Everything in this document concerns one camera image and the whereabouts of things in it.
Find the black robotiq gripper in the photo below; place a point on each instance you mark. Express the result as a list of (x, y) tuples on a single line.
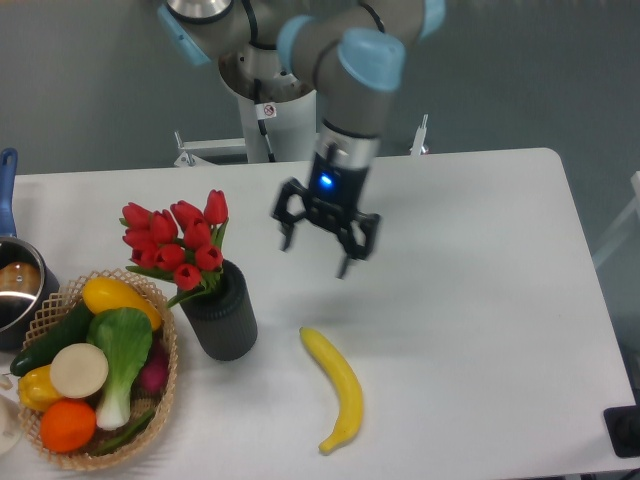
[(330, 202)]

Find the red tulip bouquet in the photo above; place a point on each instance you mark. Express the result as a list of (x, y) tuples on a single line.
[(181, 244)]

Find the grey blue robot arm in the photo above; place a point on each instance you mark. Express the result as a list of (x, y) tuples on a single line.
[(205, 30)]

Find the dark grey ribbed vase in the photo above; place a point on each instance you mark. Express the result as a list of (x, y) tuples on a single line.
[(224, 322)]

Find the yellow banana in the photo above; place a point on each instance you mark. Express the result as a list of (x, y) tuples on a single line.
[(346, 386)]

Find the red radish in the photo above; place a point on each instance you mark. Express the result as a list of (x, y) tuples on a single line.
[(154, 374)]

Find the green bok choy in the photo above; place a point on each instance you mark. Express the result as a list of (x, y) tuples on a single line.
[(124, 335)]

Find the yellow squash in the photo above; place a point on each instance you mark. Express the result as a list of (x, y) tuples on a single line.
[(102, 293)]

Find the green cucumber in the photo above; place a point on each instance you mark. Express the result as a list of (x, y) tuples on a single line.
[(72, 328)]

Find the woven wicker basket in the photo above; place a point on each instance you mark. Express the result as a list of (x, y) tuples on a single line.
[(52, 309)]

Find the green chili pepper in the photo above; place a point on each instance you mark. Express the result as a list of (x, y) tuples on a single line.
[(126, 436)]

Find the orange fruit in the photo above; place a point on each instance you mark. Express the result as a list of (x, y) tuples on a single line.
[(67, 425)]

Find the yellow bell pepper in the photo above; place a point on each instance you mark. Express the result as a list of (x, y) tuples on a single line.
[(36, 391)]

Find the small white garlic piece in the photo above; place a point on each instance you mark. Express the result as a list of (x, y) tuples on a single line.
[(5, 382)]

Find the black device at table edge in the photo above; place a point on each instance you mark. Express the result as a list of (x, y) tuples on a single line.
[(623, 429)]

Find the white frame at right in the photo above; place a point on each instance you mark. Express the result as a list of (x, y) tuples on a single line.
[(620, 229)]

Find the blue handled saucepan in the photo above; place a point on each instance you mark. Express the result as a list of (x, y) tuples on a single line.
[(26, 280)]

